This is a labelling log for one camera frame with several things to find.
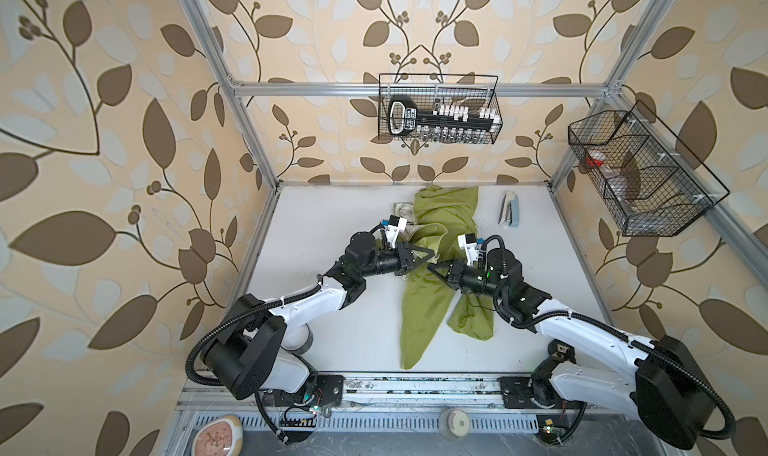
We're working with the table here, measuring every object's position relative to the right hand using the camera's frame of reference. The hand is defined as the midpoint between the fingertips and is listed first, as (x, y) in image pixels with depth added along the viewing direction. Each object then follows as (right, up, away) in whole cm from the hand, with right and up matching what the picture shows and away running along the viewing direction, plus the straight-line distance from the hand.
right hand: (428, 270), depth 75 cm
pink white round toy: (-48, -36, -8) cm, 61 cm away
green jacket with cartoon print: (+5, +12, +25) cm, 28 cm away
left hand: (+2, +4, -3) cm, 6 cm away
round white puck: (+4, -29, -13) cm, 32 cm away
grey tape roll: (-36, -21, +9) cm, 43 cm away
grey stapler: (+33, +15, +34) cm, 49 cm away
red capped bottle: (+46, +30, +6) cm, 55 cm away
